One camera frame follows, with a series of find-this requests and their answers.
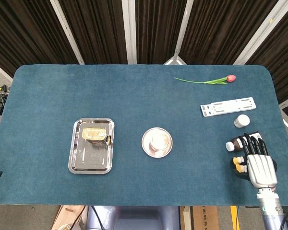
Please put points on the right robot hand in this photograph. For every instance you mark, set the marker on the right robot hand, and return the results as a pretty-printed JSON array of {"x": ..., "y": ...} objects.
[{"x": 261, "y": 167}]

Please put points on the white pill bottle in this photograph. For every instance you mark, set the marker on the white pill bottle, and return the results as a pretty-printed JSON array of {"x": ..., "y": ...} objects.
[{"x": 242, "y": 120}]

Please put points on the round steel plate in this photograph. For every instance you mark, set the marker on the round steel plate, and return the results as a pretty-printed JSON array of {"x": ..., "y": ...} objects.
[{"x": 145, "y": 143}]

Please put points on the dark brown curtain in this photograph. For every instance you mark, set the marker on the dark brown curtain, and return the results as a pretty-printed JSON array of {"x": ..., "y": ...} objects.
[{"x": 98, "y": 28}]

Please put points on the red artificial tulip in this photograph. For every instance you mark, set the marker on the red artificial tulip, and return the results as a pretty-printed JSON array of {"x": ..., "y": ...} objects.
[{"x": 231, "y": 77}]

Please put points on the purple robot torso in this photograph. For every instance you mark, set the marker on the purple robot torso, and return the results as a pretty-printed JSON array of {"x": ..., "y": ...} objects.
[{"x": 134, "y": 219}]

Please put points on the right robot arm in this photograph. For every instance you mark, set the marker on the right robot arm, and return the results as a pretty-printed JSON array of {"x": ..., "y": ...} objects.
[{"x": 271, "y": 206}]

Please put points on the gold black luncheon meat tin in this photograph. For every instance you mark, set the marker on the gold black luncheon meat tin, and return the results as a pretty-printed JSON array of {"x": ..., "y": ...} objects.
[{"x": 93, "y": 133}]

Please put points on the blue table mat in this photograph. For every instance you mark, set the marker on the blue table mat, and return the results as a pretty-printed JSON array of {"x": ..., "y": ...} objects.
[{"x": 134, "y": 95}]

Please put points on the black white plush doll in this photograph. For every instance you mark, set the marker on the black white plush doll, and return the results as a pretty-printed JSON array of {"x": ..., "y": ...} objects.
[{"x": 237, "y": 160}]

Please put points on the brown medicine bottle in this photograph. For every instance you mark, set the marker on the brown medicine bottle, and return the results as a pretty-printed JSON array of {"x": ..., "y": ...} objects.
[{"x": 235, "y": 143}]

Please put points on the light wooden crate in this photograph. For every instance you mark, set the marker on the light wooden crate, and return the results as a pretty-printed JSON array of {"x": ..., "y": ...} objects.
[{"x": 67, "y": 214}]

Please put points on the white partition post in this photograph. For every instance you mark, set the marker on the white partition post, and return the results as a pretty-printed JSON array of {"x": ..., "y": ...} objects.
[
  {"x": 259, "y": 31},
  {"x": 130, "y": 31},
  {"x": 67, "y": 31},
  {"x": 183, "y": 31}
]

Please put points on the clear plastic rubber band jar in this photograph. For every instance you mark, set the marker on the clear plastic rubber band jar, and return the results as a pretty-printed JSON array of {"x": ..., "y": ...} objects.
[{"x": 159, "y": 142}]

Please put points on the rectangular steel tray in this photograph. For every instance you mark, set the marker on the rectangular steel tray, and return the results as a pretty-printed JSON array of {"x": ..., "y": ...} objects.
[{"x": 91, "y": 159}]

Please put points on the white plastic bracket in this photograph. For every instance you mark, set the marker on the white plastic bracket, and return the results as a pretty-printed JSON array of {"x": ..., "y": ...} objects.
[{"x": 228, "y": 107}]

